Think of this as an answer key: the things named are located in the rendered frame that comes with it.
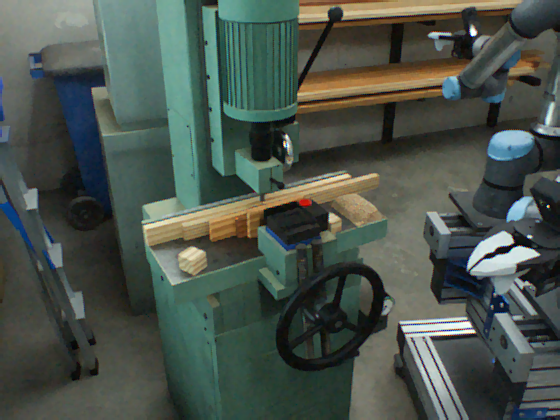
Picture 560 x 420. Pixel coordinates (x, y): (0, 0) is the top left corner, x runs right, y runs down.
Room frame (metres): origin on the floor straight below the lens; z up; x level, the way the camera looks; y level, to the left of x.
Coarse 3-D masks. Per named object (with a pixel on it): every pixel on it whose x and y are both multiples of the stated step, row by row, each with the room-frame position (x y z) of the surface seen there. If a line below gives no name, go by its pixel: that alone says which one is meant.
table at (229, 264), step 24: (384, 216) 1.26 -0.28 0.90; (192, 240) 1.14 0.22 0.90; (240, 240) 1.14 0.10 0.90; (360, 240) 1.21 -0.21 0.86; (168, 264) 1.04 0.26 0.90; (216, 264) 1.04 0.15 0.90; (240, 264) 1.04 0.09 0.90; (264, 264) 1.07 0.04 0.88; (168, 288) 0.99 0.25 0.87; (192, 288) 0.98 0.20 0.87; (216, 288) 1.01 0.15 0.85; (288, 288) 0.99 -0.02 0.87
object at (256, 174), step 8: (240, 152) 1.30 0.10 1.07; (248, 152) 1.30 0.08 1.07; (240, 160) 1.28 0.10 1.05; (248, 160) 1.25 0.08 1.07; (272, 160) 1.25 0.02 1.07; (240, 168) 1.29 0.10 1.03; (248, 168) 1.24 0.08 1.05; (256, 168) 1.21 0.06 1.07; (264, 168) 1.20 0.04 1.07; (272, 168) 1.21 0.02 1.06; (280, 168) 1.22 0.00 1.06; (240, 176) 1.29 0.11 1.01; (248, 176) 1.24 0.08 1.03; (256, 176) 1.20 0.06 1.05; (264, 176) 1.20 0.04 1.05; (272, 176) 1.21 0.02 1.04; (280, 176) 1.22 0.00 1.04; (248, 184) 1.25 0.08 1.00; (256, 184) 1.20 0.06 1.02; (264, 184) 1.20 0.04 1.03; (272, 184) 1.21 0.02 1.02; (264, 192) 1.20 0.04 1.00
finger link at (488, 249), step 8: (504, 232) 0.64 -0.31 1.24; (488, 240) 0.62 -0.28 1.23; (496, 240) 0.62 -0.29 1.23; (504, 240) 0.62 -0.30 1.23; (512, 240) 0.62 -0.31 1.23; (480, 248) 0.60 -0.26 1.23; (488, 248) 0.60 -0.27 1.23; (496, 248) 0.60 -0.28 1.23; (504, 248) 0.61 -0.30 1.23; (512, 248) 0.61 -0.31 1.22; (472, 256) 0.60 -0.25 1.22; (480, 256) 0.59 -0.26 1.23; (488, 256) 0.59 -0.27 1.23; (472, 264) 0.58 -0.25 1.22
